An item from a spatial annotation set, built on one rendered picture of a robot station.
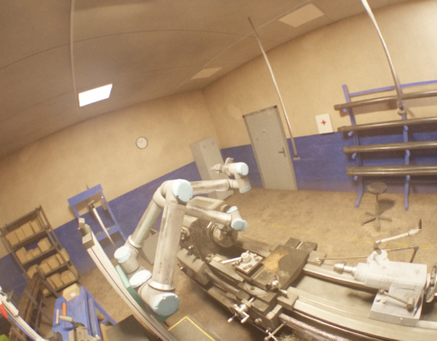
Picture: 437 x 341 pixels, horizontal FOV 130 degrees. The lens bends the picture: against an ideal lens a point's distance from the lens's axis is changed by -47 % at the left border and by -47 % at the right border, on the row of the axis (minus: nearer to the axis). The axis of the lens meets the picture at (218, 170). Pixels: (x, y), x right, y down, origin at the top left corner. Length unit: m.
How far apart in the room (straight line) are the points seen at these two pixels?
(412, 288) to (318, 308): 0.63
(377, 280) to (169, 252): 1.13
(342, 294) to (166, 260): 1.28
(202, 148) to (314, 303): 4.56
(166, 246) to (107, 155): 4.10
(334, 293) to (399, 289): 0.61
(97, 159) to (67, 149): 0.81
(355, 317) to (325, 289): 0.42
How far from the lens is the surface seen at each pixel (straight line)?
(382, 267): 1.25
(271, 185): 5.37
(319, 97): 4.08
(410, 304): 1.26
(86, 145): 4.93
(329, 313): 1.42
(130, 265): 1.62
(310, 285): 1.73
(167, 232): 0.97
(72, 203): 4.43
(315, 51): 4.10
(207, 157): 5.26
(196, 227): 1.90
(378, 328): 1.40
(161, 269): 1.01
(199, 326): 2.24
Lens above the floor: 2.09
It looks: 13 degrees down
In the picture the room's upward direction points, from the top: 19 degrees counter-clockwise
